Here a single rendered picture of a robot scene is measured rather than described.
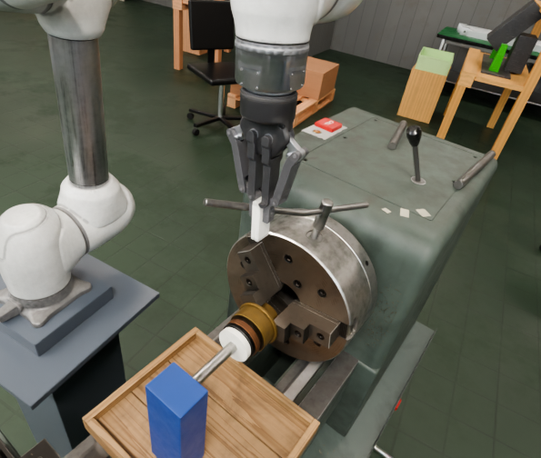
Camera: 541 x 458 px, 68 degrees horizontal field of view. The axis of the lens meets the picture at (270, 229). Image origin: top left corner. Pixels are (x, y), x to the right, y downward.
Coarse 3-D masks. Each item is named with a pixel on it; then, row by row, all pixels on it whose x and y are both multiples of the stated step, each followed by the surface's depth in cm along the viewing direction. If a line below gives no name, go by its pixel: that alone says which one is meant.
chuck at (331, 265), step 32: (288, 224) 80; (288, 256) 77; (320, 256) 74; (352, 256) 78; (288, 288) 92; (320, 288) 76; (352, 288) 75; (352, 320) 75; (288, 352) 90; (320, 352) 84
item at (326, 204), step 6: (324, 204) 71; (330, 204) 71; (324, 210) 72; (330, 210) 72; (318, 216) 73; (324, 216) 72; (318, 222) 73; (324, 222) 73; (318, 228) 74; (312, 234) 76; (318, 234) 76
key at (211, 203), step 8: (208, 200) 59; (216, 200) 60; (232, 208) 62; (240, 208) 62; (248, 208) 63; (280, 208) 67; (288, 208) 68; (336, 208) 73; (344, 208) 74; (352, 208) 75; (360, 208) 76
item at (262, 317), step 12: (240, 312) 76; (252, 312) 75; (264, 312) 75; (228, 324) 74; (240, 324) 73; (252, 324) 74; (264, 324) 74; (252, 336) 72; (264, 336) 73; (276, 336) 76; (252, 348) 72
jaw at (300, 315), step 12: (288, 312) 78; (300, 312) 78; (312, 312) 78; (276, 324) 75; (288, 324) 75; (300, 324) 75; (312, 324) 75; (324, 324) 75; (336, 324) 75; (288, 336) 77; (300, 336) 76; (312, 336) 77; (324, 336) 75; (336, 336) 77
